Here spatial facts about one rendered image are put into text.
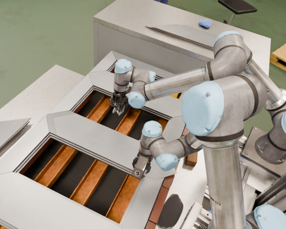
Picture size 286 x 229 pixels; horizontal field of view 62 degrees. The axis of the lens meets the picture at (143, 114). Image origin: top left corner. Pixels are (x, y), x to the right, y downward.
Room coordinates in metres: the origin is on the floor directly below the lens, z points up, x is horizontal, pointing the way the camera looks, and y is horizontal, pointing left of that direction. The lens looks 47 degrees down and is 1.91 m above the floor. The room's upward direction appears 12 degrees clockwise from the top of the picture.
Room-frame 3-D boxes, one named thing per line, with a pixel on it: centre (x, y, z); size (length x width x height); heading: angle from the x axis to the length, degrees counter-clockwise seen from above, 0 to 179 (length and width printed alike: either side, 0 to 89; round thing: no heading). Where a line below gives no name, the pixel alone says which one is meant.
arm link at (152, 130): (0.60, -0.05, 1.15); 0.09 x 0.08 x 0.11; 36
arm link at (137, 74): (0.87, 0.04, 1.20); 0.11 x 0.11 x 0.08; 89
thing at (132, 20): (1.79, -0.19, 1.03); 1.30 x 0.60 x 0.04; 76
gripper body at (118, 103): (0.88, 0.14, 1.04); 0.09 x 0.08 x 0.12; 166
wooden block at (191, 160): (0.85, -0.35, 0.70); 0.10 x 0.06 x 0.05; 176
